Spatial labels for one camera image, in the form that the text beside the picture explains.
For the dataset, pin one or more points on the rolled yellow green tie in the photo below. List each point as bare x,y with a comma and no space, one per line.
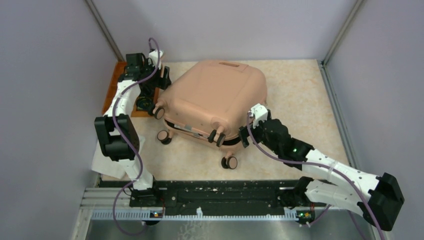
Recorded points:
143,103

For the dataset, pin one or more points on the white cloth under left arm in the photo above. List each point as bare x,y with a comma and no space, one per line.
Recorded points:
118,169

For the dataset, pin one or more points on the pink suitcase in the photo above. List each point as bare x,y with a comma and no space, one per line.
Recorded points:
209,104

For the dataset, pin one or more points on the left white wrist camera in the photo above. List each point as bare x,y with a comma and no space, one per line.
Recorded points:
155,57

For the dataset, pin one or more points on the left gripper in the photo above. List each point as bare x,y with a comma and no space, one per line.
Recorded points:
162,83

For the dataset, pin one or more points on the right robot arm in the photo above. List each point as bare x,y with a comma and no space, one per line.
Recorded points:
377,198

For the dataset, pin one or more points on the aluminium rail frame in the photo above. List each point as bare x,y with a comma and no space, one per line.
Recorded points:
110,202

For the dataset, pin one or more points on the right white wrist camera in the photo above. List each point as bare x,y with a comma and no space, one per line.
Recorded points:
259,113

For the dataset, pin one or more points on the wooden compartment tray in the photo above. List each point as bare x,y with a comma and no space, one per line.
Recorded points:
112,89

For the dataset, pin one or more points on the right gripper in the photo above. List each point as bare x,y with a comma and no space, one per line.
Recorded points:
244,136

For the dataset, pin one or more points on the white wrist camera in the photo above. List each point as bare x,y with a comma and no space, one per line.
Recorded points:
259,113
155,57

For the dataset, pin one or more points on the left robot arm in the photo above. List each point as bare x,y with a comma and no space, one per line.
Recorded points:
117,137

